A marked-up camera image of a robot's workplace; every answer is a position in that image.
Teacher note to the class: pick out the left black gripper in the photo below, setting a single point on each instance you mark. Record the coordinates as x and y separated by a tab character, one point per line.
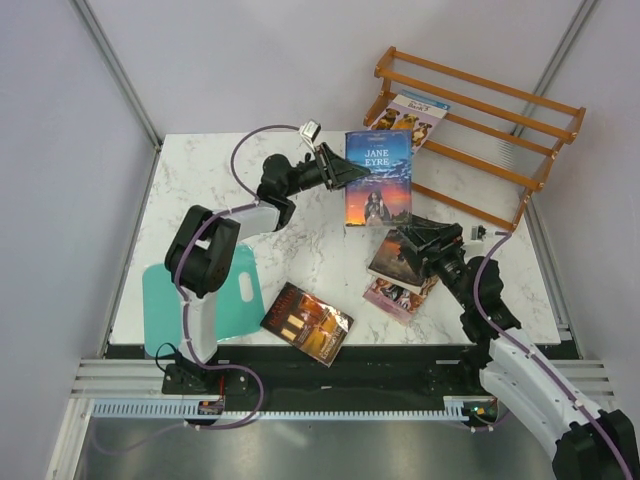
340	171

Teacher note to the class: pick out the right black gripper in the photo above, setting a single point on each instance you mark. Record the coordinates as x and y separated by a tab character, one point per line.
449	239

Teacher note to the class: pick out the Jane Eyre blue book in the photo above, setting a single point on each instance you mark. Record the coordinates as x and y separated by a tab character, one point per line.
382	198

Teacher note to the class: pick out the dog cover Bark book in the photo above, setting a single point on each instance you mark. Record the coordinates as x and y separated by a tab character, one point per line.
412	112

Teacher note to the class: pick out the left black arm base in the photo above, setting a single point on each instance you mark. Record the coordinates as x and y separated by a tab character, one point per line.
187	378

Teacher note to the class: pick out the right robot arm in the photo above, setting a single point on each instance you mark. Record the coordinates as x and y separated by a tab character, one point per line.
581	438

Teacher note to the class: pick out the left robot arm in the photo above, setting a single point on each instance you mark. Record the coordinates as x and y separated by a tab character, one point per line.
200	256

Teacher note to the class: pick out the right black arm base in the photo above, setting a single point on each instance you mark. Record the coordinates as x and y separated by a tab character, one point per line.
451	380

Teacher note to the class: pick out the Tale of Two Cities book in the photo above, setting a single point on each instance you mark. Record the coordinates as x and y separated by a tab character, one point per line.
389	264

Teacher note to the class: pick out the pink illustrated children book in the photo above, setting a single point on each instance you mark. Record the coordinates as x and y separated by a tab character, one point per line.
398	302

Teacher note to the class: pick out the orange wooden tiered rack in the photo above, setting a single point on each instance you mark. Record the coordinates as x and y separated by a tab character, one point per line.
480	134

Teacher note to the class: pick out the dark orange glossy book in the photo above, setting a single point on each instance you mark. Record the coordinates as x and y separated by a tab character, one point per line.
307	323

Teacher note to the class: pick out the teal plastic file folder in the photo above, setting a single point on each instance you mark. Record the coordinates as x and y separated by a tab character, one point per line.
240	304

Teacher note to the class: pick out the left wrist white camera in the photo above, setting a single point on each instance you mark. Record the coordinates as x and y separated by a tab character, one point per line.
309	131

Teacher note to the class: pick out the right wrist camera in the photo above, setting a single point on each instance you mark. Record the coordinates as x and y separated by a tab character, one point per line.
480	233

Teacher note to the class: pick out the right slotted cable duct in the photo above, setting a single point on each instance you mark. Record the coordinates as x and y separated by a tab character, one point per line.
485	407

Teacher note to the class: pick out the slotted cable duct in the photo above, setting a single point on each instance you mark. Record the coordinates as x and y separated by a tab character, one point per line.
187	409
485	407

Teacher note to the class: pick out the left slotted cable duct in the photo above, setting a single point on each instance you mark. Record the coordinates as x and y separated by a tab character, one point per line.
187	409

